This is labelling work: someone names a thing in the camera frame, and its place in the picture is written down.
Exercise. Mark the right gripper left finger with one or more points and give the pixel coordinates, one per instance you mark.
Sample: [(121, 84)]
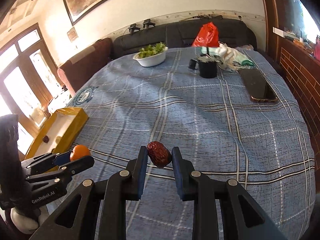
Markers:
[(97, 209)]

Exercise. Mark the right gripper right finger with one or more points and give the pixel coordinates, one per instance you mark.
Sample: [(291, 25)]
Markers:
[(242, 216)]

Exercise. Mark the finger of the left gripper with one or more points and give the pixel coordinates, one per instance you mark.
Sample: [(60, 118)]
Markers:
[(46, 161), (58, 176)]

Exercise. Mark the orange tangerine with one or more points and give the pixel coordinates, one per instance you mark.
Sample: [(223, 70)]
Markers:
[(78, 152)]

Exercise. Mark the red jujube date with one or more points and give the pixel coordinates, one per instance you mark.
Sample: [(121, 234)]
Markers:
[(159, 154)]

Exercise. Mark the left hand white glove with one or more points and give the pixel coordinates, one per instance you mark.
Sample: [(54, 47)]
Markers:
[(28, 225)]

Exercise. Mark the dark plum in tray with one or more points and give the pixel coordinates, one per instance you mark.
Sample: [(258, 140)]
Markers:
[(45, 139)]

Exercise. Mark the beige cake piece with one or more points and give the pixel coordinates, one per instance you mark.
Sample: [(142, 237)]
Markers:
[(58, 139)]

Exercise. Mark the yellow cardboard box tray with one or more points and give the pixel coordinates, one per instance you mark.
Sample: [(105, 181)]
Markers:
[(65, 122)]

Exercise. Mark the floral covered side table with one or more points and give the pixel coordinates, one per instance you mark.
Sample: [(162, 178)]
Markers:
[(59, 101)]

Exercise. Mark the wooden glass door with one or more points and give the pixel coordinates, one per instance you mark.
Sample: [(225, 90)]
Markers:
[(29, 82)]

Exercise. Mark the dark red armchair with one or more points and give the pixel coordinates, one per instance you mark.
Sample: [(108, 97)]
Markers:
[(77, 70)]

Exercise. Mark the blue plaid tablecloth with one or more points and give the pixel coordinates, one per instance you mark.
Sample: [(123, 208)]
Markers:
[(264, 146)]

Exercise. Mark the black smartphone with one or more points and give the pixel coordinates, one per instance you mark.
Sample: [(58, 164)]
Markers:
[(257, 87)]

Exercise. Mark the white bowl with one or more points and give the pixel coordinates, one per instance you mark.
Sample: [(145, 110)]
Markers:
[(152, 60)]

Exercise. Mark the green lettuce leaves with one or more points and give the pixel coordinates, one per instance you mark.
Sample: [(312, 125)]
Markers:
[(151, 50)]

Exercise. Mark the black cylindrical cup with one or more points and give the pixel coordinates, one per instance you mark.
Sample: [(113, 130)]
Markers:
[(207, 67)]

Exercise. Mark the black clamp device left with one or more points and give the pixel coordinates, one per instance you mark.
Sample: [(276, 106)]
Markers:
[(133, 27)]

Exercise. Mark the black clamp device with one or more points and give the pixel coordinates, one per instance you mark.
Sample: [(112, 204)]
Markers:
[(147, 23), (133, 27)]

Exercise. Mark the white green cloth bag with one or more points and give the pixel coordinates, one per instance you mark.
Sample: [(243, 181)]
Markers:
[(227, 58)]

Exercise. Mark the small black charger cube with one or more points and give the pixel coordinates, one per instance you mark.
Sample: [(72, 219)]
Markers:
[(193, 64)]

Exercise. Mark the black clamp device right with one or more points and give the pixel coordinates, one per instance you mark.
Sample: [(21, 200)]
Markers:
[(147, 23)]

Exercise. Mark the black leather sofa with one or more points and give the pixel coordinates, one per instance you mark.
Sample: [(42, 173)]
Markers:
[(234, 33)]

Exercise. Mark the red plastic bag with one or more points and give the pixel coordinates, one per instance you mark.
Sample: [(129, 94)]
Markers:
[(208, 36)]

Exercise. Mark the brown wooden cabinet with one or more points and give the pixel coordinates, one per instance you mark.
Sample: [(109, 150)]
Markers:
[(299, 69)]

